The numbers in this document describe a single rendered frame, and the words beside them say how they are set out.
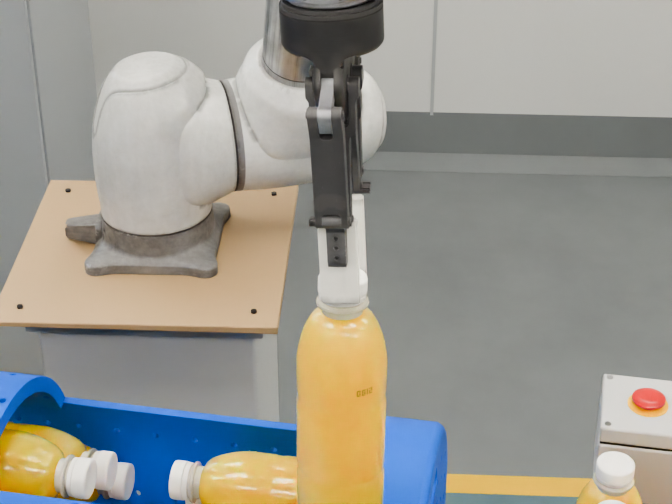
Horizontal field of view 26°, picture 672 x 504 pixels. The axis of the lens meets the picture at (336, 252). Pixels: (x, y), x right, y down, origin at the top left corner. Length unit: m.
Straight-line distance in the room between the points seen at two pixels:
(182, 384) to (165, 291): 0.14
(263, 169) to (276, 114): 0.09
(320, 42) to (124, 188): 0.94
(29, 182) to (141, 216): 1.16
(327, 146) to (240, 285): 0.94
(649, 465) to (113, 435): 0.58
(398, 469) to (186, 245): 0.76
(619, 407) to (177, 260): 0.67
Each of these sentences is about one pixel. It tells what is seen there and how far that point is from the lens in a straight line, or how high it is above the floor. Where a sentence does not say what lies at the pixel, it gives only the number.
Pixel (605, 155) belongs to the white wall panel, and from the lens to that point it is 4.41.
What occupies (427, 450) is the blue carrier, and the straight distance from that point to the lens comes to 1.33.
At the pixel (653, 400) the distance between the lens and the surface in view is 1.62.
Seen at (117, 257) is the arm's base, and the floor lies 1.03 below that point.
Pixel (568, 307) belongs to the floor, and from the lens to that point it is 3.75.
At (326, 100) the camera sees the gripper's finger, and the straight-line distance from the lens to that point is 1.02.
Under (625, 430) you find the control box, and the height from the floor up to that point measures 1.10.
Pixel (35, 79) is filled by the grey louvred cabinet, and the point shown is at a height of 0.83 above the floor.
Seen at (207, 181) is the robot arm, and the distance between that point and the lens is 1.94.
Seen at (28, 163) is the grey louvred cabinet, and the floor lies 0.64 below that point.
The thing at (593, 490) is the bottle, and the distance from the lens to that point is 1.54.
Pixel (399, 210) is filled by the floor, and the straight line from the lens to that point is 4.12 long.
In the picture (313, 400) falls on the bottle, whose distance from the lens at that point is 1.16.
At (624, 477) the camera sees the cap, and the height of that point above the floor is 1.12.
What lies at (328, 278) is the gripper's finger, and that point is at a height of 1.48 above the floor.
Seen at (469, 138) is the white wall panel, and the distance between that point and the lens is 4.36.
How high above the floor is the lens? 2.08
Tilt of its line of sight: 32 degrees down
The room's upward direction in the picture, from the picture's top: straight up
